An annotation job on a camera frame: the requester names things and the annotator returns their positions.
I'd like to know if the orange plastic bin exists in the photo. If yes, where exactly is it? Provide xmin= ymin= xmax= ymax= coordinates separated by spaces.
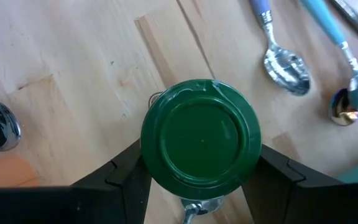
xmin=0 ymin=154 xmax=40 ymax=189

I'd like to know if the silver spoon purple handle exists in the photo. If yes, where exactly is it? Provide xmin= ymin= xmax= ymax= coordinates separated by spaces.
xmin=248 ymin=0 xmax=311 ymax=96

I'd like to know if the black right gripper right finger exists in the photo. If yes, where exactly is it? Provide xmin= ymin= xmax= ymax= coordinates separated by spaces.
xmin=242 ymin=144 xmax=343 ymax=224

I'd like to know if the gold spoon blue handle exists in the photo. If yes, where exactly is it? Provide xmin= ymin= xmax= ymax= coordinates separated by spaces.
xmin=328 ymin=88 xmax=358 ymax=127

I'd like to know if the green label spice jar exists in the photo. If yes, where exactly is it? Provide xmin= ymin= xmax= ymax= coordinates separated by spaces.
xmin=140 ymin=78 xmax=263 ymax=201

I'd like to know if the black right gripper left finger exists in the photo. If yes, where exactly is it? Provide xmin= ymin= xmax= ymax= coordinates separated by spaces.
xmin=70 ymin=138 xmax=154 ymax=224

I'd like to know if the teal spoon teal handle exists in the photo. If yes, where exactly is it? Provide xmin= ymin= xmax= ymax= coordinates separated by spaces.
xmin=180 ymin=195 xmax=227 ymax=224

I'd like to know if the silver spoon light blue handle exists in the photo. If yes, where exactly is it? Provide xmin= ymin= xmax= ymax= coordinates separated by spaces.
xmin=299 ymin=0 xmax=358 ymax=110

